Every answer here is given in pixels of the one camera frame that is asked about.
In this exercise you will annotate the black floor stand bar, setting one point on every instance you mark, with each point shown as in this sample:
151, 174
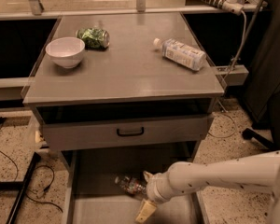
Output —
20, 187

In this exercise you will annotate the white ceramic bowl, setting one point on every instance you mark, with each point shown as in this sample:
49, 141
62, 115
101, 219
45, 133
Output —
67, 52

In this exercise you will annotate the white labelled plastic bottle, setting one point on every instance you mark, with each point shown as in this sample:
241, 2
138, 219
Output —
181, 53

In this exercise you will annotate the clear plastic water bottle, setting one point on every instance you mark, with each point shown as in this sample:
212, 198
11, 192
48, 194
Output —
131, 185

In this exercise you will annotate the black drawer handle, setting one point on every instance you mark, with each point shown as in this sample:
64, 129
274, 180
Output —
130, 133

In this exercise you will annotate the white power strip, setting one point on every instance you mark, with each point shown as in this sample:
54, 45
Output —
224, 5

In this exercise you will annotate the grey open lower drawer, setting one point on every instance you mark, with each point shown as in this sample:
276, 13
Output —
93, 197

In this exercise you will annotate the grey drawer cabinet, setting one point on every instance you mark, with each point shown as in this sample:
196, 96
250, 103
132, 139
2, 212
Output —
129, 80

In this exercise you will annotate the grey upper drawer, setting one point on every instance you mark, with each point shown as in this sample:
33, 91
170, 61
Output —
101, 134

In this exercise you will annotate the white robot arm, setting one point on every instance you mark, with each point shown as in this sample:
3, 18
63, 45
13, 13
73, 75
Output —
259, 173

